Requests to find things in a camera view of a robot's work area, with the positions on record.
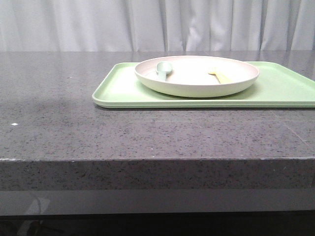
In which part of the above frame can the beige round plate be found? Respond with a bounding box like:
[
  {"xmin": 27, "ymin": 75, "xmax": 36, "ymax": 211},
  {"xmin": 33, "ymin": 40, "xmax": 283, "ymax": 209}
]
[{"xmin": 134, "ymin": 56, "xmax": 259, "ymax": 98}]

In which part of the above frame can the yellow plastic fork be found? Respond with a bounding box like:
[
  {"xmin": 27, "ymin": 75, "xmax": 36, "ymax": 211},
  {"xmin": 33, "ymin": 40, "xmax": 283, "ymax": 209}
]
[{"xmin": 208, "ymin": 67, "xmax": 233, "ymax": 84}]

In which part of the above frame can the sage green plastic spoon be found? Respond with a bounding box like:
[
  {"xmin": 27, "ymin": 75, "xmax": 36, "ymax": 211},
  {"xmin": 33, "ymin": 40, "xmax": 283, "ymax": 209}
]
[{"xmin": 156, "ymin": 61, "xmax": 173, "ymax": 81}]

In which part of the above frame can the light green rectangular tray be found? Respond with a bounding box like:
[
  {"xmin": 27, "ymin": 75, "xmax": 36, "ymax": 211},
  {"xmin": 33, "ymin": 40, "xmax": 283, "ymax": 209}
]
[{"xmin": 92, "ymin": 61, "xmax": 315, "ymax": 109}]

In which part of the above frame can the white pleated curtain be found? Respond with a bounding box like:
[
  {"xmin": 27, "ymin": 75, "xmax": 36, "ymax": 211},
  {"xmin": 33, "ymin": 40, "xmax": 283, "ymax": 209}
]
[{"xmin": 0, "ymin": 0, "xmax": 315, "ymax": 52}]

